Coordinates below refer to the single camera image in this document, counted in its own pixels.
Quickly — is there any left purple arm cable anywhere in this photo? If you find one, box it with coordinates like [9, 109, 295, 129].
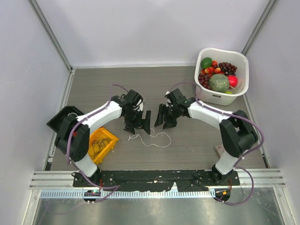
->
[66, 84, 129, 204]

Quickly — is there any white slotted cable duct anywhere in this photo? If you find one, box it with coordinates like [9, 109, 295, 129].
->
[40, 189, 216, 199]

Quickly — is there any red pink apple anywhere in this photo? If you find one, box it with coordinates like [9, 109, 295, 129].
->
[227, 75, 238, 88]

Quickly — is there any yellow plastic bin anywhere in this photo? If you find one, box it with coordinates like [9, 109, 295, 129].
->
[88, 127, 119, 165]

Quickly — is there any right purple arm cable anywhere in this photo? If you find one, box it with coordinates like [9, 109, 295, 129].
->
[169, 82, 265, 206]

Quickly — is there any black thin cable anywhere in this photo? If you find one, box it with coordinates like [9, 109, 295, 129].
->
[92, 138, 112, 153]

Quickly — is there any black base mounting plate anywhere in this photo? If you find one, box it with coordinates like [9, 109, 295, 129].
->
[72, 169, 241, 192]

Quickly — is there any black plastic bin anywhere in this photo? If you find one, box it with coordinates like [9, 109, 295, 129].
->
[47, 106, 84, 133]

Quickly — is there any dark red grape bunch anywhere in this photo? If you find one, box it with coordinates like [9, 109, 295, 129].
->
[219, 62, 237, 76]

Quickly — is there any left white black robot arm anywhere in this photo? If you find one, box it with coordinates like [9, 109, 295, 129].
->
[54, 90, 151, 187]

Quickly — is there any white plastic basket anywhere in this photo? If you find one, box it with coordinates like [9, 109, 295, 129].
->
[194, 47, 249, 105]

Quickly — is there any dark purple thin cable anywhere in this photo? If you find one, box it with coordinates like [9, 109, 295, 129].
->
[89, 139, 111, 160]

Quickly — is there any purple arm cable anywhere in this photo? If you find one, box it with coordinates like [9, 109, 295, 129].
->
[169, 82, 265, 206]
[66, 84, 129, 204]

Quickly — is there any green netted melon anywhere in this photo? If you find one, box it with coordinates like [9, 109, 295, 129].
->
[209, 74, 230, 93]

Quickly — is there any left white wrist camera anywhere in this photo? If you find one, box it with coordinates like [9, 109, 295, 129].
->
[137, 100, 144, 112]

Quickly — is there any green lime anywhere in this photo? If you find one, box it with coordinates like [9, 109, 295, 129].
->
[200, 57, 212, 69]

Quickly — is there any dark grape cluster left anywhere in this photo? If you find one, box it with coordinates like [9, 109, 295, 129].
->
[198, 74, 210, 90]

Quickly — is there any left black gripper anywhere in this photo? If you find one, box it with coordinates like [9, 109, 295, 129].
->
[123, 109, 150, 135]

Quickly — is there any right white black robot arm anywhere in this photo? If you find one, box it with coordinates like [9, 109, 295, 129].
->
[154, 89, 258, 185]

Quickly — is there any stained grey sponge block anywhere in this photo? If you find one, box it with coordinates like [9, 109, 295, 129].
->
[214, 144, 225, 158]

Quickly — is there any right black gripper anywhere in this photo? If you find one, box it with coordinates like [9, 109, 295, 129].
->
[155, 103, 180, 129]

